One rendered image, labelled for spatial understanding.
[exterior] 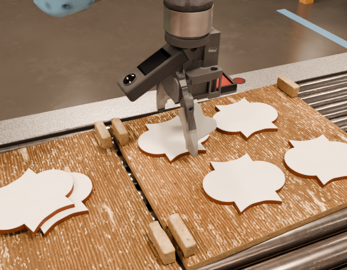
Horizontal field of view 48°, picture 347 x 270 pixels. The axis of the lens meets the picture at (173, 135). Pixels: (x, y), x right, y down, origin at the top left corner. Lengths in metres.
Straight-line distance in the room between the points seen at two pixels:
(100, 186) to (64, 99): 2.06
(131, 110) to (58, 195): 0.31
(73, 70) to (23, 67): 0.39
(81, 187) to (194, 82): 0.25
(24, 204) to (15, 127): 0.27
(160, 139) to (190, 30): 0.23
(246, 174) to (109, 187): 0.23
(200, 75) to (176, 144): 0.14
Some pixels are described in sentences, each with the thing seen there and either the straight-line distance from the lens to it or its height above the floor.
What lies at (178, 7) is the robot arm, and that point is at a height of 1.20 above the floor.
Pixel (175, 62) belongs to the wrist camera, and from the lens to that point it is 0.63.
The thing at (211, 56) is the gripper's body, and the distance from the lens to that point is 0.66.
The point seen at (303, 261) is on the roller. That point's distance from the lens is 0.61.
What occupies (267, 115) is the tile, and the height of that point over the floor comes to 0.95.
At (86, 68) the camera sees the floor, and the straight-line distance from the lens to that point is 3.05.
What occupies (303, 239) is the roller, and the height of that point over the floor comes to 0.91.
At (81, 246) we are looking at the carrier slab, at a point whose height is 0.94.
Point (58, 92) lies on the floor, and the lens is 2.79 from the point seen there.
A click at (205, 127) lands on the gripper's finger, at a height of 1.00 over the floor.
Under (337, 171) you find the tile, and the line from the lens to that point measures 0.71.
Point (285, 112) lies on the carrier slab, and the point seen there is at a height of 0.94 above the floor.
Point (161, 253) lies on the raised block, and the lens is 0.54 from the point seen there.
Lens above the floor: 1.39
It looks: 38 degrees down
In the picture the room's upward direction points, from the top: straight up
